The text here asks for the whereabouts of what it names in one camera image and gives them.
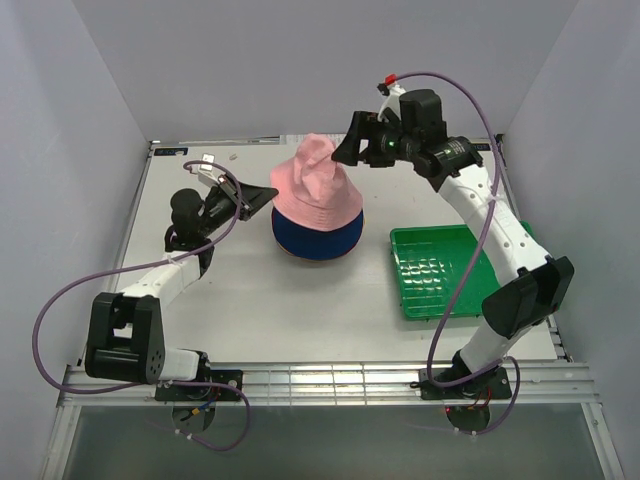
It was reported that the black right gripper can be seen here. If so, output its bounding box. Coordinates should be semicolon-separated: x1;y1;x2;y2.
330;111;417;169

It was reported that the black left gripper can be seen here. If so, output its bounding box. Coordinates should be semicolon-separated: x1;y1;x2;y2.
198;174;277;238

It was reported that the dark red bucket hat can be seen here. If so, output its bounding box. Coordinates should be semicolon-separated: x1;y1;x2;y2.
276;236;360;259

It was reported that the pink bucket hat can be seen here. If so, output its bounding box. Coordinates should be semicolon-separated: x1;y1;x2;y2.
270;134;363;232

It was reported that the blue bucket hat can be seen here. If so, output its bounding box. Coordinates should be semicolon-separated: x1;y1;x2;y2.
271;208;365;261

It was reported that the yellow bucket hat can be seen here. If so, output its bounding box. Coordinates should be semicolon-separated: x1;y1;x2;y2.
277;244;355;264

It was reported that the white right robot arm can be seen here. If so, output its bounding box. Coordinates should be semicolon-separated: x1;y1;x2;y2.
332;85;574;397

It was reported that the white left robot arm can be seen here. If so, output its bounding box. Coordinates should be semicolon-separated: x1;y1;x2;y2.
85;175;278;400

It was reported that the green plastic tray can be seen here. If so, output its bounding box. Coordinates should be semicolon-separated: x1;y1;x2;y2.
389;222;534;321

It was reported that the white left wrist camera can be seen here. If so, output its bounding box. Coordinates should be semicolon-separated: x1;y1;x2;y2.
188;153;221;188

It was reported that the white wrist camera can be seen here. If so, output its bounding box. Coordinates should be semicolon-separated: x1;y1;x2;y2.
188;153;221;188
377;74;406;122

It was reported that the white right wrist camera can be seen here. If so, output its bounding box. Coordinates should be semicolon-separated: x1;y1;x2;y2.
377;74;406;122

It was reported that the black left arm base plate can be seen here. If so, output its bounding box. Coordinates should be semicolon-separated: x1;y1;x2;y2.
154;368;244;401

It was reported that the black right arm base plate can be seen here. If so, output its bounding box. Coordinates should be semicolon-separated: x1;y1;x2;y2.
409;367;512;400

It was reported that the aluminium front rail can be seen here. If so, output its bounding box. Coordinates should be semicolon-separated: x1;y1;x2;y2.
57;362;601;407

